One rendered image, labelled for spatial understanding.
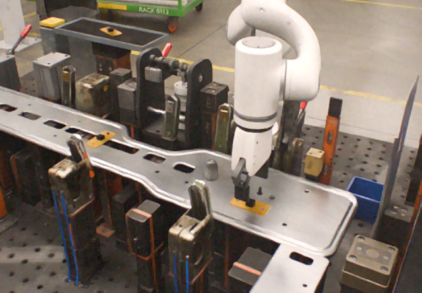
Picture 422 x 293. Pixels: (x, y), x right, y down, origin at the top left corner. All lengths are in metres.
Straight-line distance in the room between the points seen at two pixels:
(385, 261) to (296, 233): 0.20
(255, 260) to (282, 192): 0.21
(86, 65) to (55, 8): 0.53
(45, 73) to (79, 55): 2.59
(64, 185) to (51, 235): 0.39
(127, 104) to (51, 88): 0.27
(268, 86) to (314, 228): 0.32
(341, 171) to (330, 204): 0.67
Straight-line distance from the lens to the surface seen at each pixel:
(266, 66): 0.86
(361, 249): 0.92
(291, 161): 1.19
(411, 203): 1.17
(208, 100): 1.29
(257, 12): 0.96
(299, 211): 1.07
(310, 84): 0.88
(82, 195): 1.20
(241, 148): 0.94
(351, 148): 1.90
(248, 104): 0.89
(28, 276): 1.41
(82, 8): 4.02
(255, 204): 1.07
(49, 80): 1.57
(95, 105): 1.47
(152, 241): 1.11
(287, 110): 1.15
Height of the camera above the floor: 1.67
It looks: 30 degrees down
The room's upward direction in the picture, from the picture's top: straight up
